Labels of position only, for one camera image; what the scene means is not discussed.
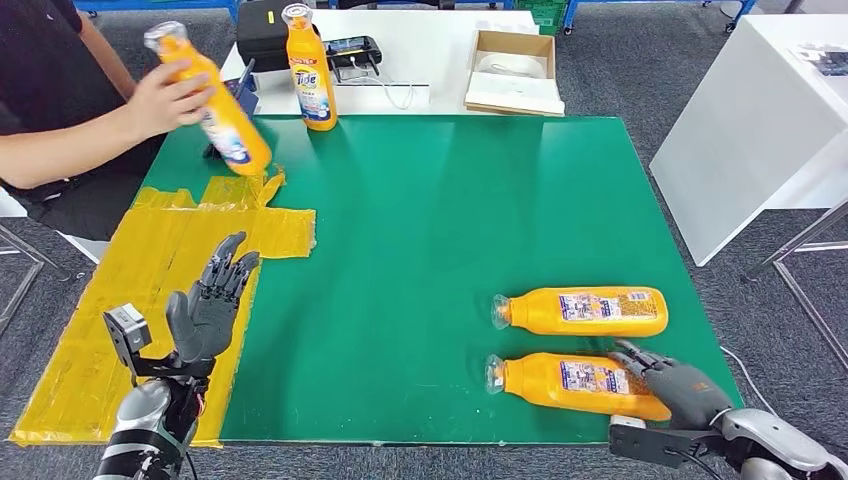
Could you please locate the person's right hand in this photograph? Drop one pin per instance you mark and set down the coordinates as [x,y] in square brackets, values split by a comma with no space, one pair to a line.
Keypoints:
[162,99]

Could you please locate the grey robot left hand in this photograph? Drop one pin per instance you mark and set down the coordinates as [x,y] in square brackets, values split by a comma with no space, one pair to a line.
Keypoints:
[202,324]

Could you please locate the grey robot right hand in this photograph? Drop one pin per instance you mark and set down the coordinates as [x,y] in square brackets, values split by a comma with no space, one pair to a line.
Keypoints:
[689,397]

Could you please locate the orange detergent bottle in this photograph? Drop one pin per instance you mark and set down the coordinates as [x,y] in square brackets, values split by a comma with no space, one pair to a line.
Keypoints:
[536,384]
[536,311]
[308,60]
[232,132]

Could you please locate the person's left forearm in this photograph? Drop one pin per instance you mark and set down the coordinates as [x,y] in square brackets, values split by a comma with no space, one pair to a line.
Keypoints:
[106,66]

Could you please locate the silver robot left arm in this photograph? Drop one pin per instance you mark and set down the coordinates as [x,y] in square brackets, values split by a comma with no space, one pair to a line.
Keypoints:
[142,424]

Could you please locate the person's right forearm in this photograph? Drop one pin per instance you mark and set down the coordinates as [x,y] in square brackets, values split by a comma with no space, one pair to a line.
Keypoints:
[60,152]

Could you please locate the blue folio tablet case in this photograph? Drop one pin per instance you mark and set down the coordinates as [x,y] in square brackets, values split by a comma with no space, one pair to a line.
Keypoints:
[246,96]

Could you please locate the yellow taped sheet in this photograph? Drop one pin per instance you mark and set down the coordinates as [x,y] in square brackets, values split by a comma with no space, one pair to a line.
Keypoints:
[99,331]

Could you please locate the black carrying case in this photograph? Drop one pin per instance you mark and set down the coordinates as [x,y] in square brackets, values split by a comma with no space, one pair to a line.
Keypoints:
[262,33]

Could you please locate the person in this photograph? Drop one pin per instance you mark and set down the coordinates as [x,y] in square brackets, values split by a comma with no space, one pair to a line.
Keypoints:
[40,86]

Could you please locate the white seat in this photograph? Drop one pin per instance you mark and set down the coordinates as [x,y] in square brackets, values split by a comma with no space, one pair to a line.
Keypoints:
[89,248]

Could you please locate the black remote controller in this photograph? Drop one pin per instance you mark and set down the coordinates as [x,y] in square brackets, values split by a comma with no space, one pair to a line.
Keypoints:
[354,51]

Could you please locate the green table mat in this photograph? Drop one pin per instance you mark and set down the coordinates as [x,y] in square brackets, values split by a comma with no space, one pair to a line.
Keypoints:
[424,218]

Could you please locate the white desk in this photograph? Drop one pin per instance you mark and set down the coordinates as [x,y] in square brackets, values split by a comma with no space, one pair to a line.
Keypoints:
[424,48]

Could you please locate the white panel-sided table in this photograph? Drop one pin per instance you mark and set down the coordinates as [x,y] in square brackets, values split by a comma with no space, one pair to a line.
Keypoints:
[742,132]

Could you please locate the white pouch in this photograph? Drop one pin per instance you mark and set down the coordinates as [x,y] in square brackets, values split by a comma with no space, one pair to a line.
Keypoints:
[507,65]

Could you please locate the white sheet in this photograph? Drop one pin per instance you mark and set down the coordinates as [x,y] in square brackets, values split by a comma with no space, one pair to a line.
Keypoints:
[513,91]

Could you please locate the open cardboard box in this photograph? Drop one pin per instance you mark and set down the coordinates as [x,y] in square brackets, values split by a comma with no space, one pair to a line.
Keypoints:
[517,41]

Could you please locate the printed booklet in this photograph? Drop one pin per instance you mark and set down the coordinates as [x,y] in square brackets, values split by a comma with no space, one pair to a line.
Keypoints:
[825,61]

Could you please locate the blue castor leg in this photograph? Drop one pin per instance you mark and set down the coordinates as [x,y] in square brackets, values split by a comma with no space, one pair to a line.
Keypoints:
[740,13]

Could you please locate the green plastic crate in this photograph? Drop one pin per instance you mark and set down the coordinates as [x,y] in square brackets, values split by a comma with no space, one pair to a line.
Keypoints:
[546,13]

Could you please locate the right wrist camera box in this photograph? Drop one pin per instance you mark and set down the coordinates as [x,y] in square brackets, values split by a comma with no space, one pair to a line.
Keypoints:
[649,444]

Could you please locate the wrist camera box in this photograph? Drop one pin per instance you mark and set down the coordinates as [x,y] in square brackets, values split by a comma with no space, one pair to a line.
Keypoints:
[649,444]
[129,331]

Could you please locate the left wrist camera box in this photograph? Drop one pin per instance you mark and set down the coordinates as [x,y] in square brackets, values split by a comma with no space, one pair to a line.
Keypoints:
[129,331]

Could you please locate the blue shelf frame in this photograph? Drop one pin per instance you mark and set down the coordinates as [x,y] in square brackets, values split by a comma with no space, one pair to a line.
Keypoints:
[132,3]

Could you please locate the metal chair frame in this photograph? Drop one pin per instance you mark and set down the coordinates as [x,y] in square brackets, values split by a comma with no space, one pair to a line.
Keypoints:
[30,248]

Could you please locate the metal table frame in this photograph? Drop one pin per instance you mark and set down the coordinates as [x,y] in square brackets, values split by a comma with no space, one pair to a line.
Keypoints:
[821,247]

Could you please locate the blue rack post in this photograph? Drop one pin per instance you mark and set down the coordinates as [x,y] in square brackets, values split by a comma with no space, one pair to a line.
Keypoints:
[570,13]

